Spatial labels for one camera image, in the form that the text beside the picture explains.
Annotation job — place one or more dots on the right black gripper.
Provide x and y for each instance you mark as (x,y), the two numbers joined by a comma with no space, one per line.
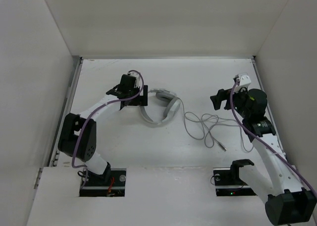
(222,94)

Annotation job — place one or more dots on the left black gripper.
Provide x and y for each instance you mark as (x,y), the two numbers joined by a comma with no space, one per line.
(141,100)

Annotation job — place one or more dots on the white grey headphones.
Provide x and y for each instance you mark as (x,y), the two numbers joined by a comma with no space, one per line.
(168,100)

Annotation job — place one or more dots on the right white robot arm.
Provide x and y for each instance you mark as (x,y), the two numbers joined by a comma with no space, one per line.
(287,196)

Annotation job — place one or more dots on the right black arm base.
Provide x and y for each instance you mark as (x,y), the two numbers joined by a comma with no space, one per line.
(226,185)

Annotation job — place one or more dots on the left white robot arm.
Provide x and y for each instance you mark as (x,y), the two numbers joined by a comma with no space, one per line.
(78,138)

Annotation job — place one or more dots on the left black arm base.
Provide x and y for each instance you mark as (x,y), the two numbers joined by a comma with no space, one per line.
(94,187)

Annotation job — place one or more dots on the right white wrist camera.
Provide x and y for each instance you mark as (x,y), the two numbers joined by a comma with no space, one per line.
(243,80)

